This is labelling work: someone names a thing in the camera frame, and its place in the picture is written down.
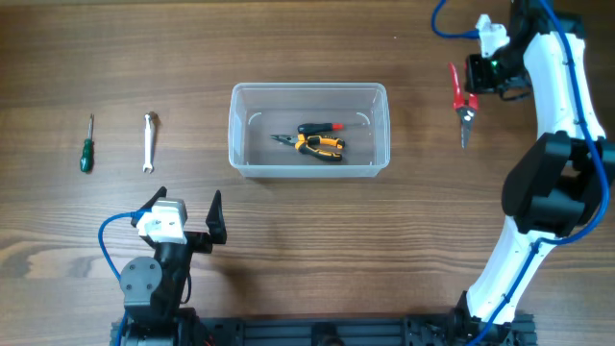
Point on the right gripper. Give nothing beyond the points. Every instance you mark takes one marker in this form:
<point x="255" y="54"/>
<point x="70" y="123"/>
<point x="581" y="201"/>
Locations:
<point x="476" y="83"/>

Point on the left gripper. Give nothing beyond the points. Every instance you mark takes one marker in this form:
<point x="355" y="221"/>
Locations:
<point x="203" y="241"/>

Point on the red handled cutting pliers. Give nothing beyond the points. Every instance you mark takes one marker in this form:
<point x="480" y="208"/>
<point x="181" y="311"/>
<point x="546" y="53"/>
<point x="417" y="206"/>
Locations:
<point x="465" y="108"/>

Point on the orange black long-nose pliers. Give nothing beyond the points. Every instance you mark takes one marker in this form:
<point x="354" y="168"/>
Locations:
<point x="310" y="145"/>

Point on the black red screwdriver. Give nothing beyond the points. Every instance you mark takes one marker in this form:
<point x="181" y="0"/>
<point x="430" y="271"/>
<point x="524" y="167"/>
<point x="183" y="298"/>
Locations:
<point x="316" y="128"/>

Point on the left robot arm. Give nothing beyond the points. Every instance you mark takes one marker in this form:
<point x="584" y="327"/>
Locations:
<point x="156" y="289"/>

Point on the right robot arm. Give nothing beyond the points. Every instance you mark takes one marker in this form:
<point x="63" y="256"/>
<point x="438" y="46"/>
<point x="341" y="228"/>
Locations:
<point x="559" y="191"/>

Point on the clear plastic container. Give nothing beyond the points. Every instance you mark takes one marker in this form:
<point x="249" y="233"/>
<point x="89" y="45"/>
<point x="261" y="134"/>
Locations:
<point x="263" y="115"/>

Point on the small silver wrench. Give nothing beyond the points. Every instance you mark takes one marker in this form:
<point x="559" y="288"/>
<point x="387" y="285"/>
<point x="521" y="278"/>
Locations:
<point x="149" y="138"/>

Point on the green handled screwdriver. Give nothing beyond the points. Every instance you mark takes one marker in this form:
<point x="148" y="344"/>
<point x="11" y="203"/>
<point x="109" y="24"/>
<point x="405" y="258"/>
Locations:
<point x="87" y="157"/>

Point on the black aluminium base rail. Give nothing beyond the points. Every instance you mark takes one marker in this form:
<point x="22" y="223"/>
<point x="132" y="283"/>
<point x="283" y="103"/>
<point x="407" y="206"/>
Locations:
<point x="411" y="330"/>

